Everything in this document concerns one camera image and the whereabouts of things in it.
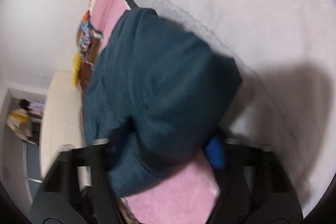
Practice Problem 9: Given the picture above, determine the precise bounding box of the dark teal padded jacket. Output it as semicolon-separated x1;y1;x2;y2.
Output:
83;7;242;197

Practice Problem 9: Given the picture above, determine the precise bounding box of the clothes pile in doorway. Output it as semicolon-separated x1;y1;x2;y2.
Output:
7;99;45;146

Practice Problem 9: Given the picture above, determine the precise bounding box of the cream wooden headboard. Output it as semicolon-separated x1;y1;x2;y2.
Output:
39;71;84;177

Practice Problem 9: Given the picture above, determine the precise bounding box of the yellow item on bed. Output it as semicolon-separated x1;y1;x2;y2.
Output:
73;52;81;86

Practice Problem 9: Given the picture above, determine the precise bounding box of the brown patterned blanket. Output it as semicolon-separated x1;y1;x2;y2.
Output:
79;37;101;97

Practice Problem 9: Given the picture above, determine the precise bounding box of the colourful printed pillow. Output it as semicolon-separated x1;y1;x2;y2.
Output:
76;10;95;60

